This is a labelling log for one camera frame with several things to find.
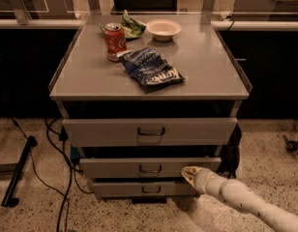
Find grey drawer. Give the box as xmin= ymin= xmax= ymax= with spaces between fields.
xmin=92 ymin=181 xmax=196 ymax=199
xmin=80 ymin=158 xmax=221 ymax=179
xmin=63 ymin=118 xmax=237 ymax=147

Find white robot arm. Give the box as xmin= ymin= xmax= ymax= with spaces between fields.
xmin=181 ymin=166 xmax=298 ymax=232

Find grey top drawer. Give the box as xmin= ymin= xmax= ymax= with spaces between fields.
xmin=63 ymin=118 xmax=237 ymax=147

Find grey bottom drawer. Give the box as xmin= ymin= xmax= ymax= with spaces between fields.
xmin=92 ymin=181 xmax=196 ymax=199

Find grey drawer cabinet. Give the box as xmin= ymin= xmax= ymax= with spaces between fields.
xmin=47 ymin=14 xmax=253 ymax=205

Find black caster wheel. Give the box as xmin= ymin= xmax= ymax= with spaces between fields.
xmin=283 ymin=135 xmax=298 ymax=152

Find blue chip bag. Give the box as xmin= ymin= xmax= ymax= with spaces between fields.
xmin=117 ymin=47 xmax=185 ymax=93

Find white bowl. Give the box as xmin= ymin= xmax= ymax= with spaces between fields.
xmin=146 ymin=19 xmax=181 ymax=42

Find red soda can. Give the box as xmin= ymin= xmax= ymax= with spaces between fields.
xmin=104 ymin=23 xmax=127 ymax=62

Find green chip bag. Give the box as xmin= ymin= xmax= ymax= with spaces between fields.
xmin=121 ymin=11 xmax=146 ymax=40

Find black floor stand bar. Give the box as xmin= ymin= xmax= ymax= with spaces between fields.
xmin=1 ymin=136 xmax=37 ymax=208

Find black chair behind glass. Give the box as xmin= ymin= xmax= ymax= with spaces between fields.
xmin=113 ymin=0 xmax=177 ymax=12

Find black floor cable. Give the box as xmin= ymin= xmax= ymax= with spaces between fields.
xmin=10 ymin=117 xmax=95 ymax=232

